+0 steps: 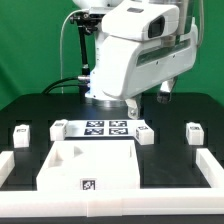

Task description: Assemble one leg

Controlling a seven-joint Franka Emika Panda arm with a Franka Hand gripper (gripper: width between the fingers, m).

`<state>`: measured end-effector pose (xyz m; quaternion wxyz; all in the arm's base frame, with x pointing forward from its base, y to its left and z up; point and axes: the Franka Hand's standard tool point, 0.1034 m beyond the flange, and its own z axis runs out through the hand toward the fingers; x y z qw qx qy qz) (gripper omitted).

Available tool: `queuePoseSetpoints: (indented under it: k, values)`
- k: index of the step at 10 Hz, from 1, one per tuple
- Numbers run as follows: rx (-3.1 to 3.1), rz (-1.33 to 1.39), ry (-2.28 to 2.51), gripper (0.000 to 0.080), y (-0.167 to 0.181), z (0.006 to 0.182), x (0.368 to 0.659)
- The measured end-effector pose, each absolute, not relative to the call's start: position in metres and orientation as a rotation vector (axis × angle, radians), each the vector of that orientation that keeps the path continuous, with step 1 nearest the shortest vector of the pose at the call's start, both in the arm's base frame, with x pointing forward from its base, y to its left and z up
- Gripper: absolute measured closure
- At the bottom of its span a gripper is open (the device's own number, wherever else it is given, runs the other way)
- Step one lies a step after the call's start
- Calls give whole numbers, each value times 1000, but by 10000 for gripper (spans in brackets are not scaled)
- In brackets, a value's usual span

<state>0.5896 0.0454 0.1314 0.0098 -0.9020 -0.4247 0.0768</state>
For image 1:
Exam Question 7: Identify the white square tabletop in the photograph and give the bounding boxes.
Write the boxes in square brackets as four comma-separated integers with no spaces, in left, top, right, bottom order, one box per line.
[36,140,140,191]

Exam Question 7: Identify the grey cable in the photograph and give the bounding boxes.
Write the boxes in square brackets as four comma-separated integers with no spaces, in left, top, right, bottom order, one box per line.
[59,9,88,95]

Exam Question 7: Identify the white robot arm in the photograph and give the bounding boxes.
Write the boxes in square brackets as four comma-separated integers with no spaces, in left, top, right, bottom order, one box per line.
[72,0,204,119]

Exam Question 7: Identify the white fiducial marker sheet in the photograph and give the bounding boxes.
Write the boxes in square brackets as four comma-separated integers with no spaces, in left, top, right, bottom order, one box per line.
[66,120,146,137]

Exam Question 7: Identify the black camera on stand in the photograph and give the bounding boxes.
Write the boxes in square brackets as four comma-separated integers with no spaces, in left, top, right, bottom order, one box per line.
[69,12,104,35]

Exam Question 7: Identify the white U-shaped fence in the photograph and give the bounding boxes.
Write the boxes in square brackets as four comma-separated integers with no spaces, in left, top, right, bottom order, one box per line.
[0,148,224,218]

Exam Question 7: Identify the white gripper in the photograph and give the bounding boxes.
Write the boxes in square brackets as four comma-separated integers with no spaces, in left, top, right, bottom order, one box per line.
[94,0,198,120]

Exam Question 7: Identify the black cables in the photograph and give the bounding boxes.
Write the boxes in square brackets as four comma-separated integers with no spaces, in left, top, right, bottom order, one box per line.
[41,76,88,94]

